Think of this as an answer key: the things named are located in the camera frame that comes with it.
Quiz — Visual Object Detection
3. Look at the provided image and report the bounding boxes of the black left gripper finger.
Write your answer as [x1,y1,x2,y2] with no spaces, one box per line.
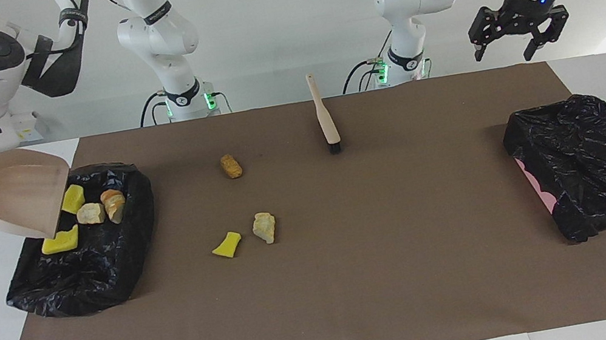
[516,3,577,63]
[464,3,510,63]

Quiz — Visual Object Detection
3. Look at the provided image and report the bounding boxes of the yellow notched sponge piece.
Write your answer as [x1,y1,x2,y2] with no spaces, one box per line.
[57,182,88,216]

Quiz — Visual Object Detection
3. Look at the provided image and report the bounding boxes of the green and yellow sponge piece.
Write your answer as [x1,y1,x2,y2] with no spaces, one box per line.
[38,224,83,257]

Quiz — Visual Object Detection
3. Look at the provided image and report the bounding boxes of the toy croissant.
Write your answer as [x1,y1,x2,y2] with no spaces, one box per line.
[99,187,130,227]

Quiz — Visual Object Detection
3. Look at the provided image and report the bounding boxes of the beige hand brush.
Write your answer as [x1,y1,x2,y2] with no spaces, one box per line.
[305,70,344,157]

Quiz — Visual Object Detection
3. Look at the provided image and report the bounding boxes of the brown bread piece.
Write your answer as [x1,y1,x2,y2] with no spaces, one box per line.
[219,152,244,181]

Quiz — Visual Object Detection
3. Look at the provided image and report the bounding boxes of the small yellow sponge wedge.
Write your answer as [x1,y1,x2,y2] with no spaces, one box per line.
[209,229,245,262]

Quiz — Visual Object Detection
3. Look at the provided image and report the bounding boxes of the black bag lined pink bin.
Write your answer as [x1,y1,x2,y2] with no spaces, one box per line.
[497,89,606,253]

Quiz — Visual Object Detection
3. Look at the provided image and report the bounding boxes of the white boxes with yellow labels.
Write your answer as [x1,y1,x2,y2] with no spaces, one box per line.
[0,108,52,147]

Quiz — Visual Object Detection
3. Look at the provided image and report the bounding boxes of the brown paper table mat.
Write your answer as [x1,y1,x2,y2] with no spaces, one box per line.
[0,50,606,340]

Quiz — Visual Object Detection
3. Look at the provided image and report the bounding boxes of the black base power cable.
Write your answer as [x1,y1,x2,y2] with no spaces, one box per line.
[135,90,172,128]
[338,57,388,94]

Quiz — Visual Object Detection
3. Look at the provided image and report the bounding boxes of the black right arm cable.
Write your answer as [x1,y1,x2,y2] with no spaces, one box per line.
[44,0,133,29]

